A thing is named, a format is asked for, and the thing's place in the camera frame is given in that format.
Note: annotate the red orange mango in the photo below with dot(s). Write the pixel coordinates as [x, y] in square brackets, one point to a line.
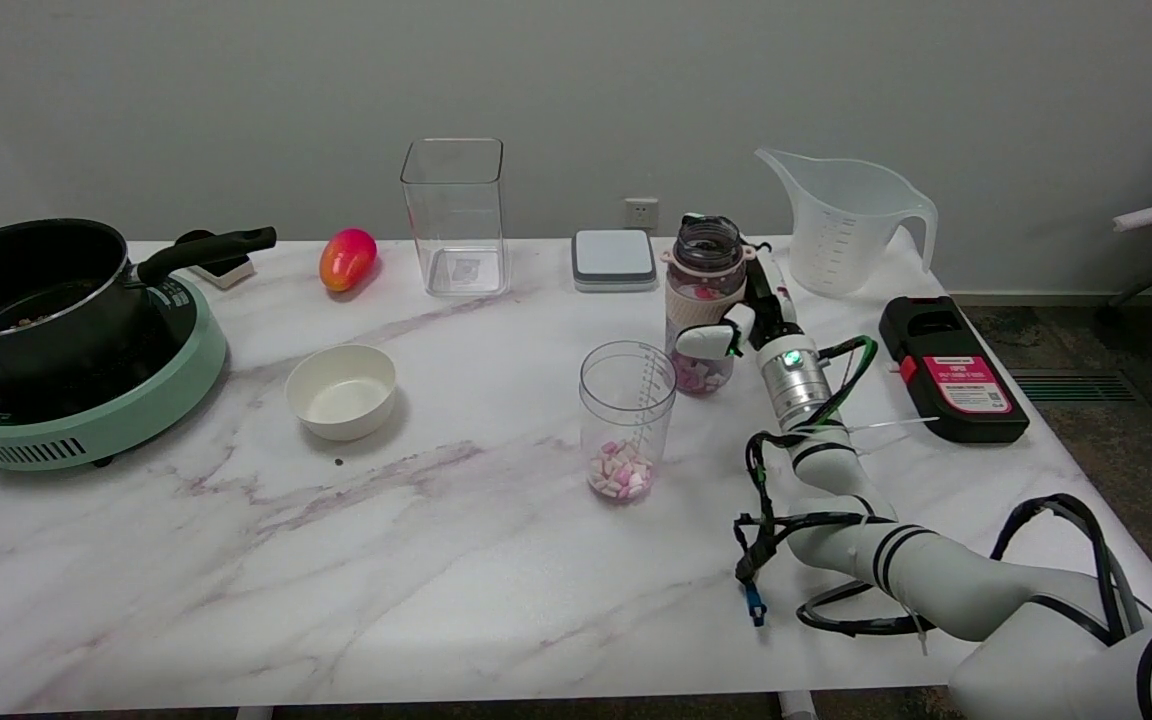
[347, 259]

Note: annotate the large clear measuring pitcher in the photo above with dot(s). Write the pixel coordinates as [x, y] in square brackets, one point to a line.
[841, 235]

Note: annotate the small white black object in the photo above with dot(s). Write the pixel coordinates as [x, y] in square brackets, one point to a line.
[228, 272]

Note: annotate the clear measuring cup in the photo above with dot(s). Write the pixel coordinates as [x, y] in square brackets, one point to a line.
[628, 400]

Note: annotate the white table leg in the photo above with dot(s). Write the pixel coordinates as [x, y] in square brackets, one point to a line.
[798, 706]

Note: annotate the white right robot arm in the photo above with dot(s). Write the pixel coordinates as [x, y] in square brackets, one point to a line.
[936, 580]

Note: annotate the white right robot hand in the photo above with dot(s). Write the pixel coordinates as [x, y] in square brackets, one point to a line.
[768, 300]

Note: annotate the white grey kitchen scale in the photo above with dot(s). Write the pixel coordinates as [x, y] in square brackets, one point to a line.
[614, 258]

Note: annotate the tall clear square container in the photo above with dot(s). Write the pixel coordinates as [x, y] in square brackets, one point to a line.
[454, 215]

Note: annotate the black device with pink label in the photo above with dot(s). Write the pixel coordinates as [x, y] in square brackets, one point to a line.
[951, 375]

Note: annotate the clear bottle with candies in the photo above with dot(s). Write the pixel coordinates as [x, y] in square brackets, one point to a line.
[701, 275]

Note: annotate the white bowl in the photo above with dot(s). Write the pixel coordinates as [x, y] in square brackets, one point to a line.
[341, 392]

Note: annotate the white wall outlet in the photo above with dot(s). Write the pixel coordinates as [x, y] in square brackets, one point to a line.
[641, 213]

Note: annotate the pink white candy pile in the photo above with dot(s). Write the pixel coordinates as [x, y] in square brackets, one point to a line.
[622, 470]

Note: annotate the white zip tie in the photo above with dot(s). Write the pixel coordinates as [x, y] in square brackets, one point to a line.
[886, 424]

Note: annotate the floor vent grille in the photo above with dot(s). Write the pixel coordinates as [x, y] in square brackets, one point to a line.
[1076, 386]

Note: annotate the green induction cooker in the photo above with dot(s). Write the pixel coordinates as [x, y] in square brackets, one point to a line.
[126, 415]

